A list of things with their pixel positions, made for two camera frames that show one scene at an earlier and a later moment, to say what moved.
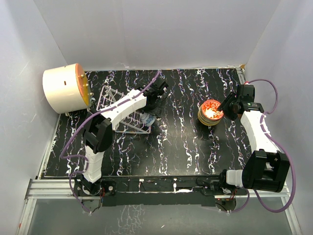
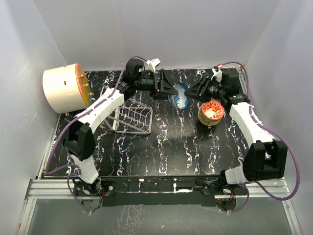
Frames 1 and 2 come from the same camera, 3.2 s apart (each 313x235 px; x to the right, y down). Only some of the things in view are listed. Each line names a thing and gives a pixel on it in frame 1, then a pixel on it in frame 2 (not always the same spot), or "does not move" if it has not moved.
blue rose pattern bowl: x=147 y=119 to x=181 y=100
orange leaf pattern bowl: x=210 y=124 does not move
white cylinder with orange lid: x=67 y=88 does not move
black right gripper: x=231 y=97 to x=196 y=91
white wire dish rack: x=134 y=123 does not move
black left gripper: x=156 y=111 to x=166 y=87
